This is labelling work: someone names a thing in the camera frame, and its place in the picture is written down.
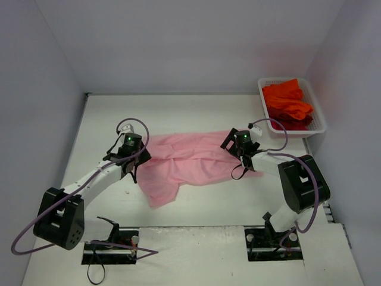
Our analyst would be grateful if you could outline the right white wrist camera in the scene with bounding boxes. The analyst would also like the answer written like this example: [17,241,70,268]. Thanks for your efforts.
[248,123,263,139]

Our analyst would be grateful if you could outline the orange t shirt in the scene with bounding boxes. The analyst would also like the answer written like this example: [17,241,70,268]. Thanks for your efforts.
[261,79,314,121]

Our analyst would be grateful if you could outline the purple cable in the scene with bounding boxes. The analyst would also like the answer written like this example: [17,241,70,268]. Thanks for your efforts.
[247,118,320,251]
[11,117,159,263]

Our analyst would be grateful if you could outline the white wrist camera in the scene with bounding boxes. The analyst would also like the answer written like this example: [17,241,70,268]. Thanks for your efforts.
[117,123,134,135]
[248,123,263,139]

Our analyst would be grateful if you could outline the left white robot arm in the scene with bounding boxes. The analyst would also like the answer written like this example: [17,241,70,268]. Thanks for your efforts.
[33,133,151,250]

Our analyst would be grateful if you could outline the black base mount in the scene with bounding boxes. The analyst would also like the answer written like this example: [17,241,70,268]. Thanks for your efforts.
[244,227,303,262]
[81,228,139,265]

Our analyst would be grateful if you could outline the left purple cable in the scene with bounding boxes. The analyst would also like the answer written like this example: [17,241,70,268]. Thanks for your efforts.
[11,117,159,263]

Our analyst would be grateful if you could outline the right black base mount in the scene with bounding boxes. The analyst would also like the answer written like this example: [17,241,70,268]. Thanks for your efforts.
[244,227,303,262]

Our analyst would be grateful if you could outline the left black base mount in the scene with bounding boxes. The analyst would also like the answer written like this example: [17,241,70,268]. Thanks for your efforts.
[81,228,139,265]

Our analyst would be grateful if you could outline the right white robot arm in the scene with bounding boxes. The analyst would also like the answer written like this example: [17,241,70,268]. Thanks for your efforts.
[220,125,330,245]

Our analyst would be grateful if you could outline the pink t shirt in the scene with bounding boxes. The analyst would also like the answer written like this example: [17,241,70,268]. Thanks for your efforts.
[137,130,244,209]

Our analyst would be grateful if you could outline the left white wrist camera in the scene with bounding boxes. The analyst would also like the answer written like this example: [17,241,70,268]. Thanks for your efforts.
[117,123,134,135]

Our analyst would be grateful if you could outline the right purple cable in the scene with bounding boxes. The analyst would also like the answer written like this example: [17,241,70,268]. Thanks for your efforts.
[247,118,320,251]

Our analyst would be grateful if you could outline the thin black cable loop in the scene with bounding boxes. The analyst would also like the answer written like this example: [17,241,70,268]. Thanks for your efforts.
[86,247,106,284]

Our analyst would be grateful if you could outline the dark red t shirt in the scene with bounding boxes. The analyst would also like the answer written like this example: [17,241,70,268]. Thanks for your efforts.
[271,115,313,130]

